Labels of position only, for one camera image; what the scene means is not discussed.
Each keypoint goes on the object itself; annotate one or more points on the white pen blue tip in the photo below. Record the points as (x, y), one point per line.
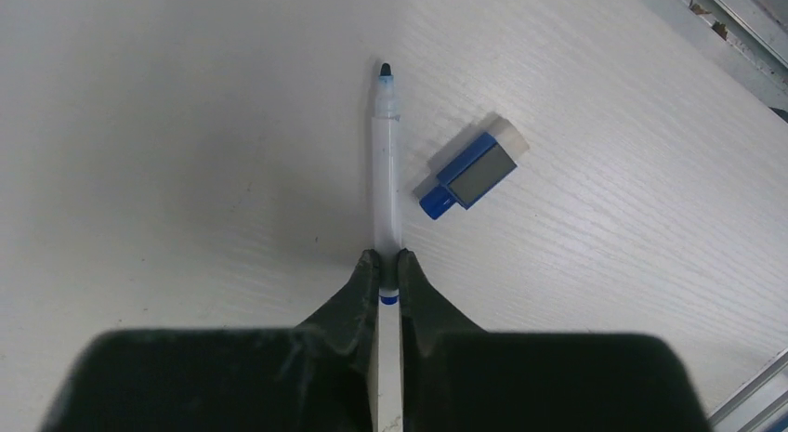
(387, 239)

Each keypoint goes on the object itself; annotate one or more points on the blue pen cap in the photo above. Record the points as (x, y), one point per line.
(476, 169)

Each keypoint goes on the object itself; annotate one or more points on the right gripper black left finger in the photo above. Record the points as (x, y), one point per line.
(342, 340)

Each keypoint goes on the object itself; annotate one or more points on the aluminium mounting rail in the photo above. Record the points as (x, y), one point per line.
(760, 405)

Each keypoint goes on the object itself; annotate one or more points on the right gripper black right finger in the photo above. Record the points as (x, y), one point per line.
(442, 352)

